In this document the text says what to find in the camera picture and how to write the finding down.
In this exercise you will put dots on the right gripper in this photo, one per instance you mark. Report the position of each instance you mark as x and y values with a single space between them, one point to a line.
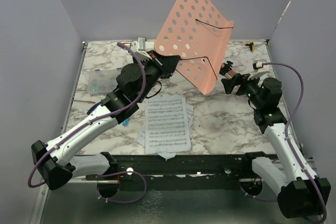
229 84

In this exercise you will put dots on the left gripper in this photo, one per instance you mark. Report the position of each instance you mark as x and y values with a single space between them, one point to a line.
166 64

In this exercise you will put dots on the pink perforated music stand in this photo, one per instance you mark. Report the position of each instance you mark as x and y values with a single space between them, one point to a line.
197 32

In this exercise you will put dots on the sheet music page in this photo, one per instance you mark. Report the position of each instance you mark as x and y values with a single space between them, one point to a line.
166 125
141 134

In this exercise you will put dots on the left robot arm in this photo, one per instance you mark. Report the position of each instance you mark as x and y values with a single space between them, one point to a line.
57 161

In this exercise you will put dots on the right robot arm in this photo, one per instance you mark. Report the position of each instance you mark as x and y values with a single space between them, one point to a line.
300 191

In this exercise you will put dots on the yellow black clamp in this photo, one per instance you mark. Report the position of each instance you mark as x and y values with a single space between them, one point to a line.
251 46

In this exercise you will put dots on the clear plastic parts box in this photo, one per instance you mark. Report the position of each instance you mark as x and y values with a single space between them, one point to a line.
102 81

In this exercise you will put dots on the red tipped thin rod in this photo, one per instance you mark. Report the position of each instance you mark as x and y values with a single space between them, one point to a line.
84 101

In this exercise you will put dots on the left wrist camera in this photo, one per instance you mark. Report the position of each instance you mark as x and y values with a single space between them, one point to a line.
138 46

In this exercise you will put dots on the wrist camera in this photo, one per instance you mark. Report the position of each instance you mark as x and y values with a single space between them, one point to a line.
138 46
259 68

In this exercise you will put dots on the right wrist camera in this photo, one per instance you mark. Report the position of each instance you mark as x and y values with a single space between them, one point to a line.
259 68

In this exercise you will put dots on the blue toy recorder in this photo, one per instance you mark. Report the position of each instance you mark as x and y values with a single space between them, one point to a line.
125 122

